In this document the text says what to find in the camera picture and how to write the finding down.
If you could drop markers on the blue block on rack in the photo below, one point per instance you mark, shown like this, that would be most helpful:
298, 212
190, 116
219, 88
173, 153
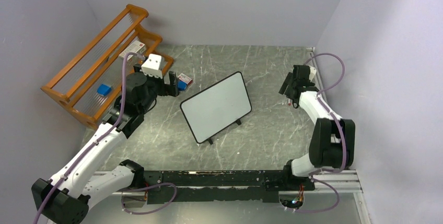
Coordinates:
104, 90

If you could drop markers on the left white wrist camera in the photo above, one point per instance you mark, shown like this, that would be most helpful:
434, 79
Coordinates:
152, 66

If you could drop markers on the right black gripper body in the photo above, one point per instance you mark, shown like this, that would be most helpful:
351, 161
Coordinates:
287, 92

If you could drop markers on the black framed whiteboard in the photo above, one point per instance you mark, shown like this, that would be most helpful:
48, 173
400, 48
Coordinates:
216, 107

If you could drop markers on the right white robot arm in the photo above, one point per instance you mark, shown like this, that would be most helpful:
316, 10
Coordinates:
333, 139

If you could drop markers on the black base frame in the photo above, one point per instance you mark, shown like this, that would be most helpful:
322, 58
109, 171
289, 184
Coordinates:
235, 185

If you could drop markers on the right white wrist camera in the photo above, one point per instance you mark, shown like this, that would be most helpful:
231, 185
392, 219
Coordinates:
312, 74

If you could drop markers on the red white small box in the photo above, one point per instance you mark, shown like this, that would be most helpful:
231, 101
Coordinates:
185, 79

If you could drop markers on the white red box on rack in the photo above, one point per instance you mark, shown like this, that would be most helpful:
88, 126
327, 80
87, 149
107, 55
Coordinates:
136, 47

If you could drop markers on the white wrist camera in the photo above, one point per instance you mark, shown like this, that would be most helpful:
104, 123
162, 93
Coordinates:
312, 74
152, 66

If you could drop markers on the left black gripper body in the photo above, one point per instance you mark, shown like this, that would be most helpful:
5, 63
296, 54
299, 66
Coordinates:
156, 86

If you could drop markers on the blue small block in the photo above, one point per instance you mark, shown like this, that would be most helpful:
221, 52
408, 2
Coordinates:
182, 86

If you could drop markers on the orange wooden rack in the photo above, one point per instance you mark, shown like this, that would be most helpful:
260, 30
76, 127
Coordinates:
74, 86

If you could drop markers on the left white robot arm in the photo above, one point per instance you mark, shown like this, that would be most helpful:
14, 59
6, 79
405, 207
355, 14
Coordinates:
70, 193

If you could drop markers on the aluminium rail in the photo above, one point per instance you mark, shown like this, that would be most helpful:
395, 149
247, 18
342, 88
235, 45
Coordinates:
360, 202

